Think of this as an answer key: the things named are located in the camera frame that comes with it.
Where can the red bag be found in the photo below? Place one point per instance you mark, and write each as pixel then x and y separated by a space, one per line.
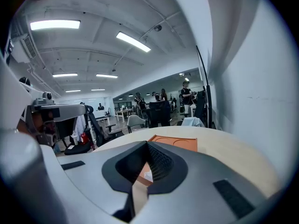
pixel 85 137

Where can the dome security camera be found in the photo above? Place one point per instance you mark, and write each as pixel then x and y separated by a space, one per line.
pixel 158 28

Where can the person's left hand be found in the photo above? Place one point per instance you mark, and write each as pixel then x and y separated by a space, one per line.
pixel 39 127

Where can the person's left forearm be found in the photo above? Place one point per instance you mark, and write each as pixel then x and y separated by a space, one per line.
pixel 23 127

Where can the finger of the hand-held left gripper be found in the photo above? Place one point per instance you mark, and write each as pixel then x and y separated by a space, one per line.
pixel 72 111

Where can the orange cardboard box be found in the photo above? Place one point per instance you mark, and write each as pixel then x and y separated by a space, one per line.
pixel 177 143

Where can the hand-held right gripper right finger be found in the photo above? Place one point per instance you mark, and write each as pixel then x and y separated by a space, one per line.
pixel 198 183

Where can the grey shell chair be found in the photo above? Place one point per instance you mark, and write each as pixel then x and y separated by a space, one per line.
pixel 135 121

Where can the left hand-held gripper camera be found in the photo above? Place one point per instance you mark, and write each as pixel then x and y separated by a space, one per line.
pixel 44 97

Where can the white cloth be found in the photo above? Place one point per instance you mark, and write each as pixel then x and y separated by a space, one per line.
pixel 192 122

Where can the small white bag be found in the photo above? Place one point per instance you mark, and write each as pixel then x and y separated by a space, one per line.
pixel 148 175

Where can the white ceiling light panel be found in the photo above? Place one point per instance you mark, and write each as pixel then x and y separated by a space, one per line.
pixel 54 24
pixel 133 41
pixel 65 75
pixel 73 91
pixel 106 75
pixel 98 89

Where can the white ceiling air conditioner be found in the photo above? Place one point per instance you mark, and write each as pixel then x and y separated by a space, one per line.
pixel 28 45

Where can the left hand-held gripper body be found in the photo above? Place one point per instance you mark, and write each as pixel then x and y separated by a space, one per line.
pixel 50 114

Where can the white desk with wooden top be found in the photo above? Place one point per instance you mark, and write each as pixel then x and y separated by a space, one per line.
pixel 123 112

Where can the black standing display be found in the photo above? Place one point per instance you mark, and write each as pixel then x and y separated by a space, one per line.
pixel 209 106

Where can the black mesh office chair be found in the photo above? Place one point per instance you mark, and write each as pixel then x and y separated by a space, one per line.
pixel 158 113

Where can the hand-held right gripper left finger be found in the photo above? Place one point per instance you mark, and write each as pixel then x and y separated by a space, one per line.
pixel 93 178

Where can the white counter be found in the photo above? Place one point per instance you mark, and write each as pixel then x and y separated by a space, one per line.
pixel 100 113

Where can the white checkered shirt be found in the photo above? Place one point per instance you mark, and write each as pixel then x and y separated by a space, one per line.
pixel 79 125

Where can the black office chair with headrest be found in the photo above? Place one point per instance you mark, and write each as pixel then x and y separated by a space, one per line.
pixel 98 129

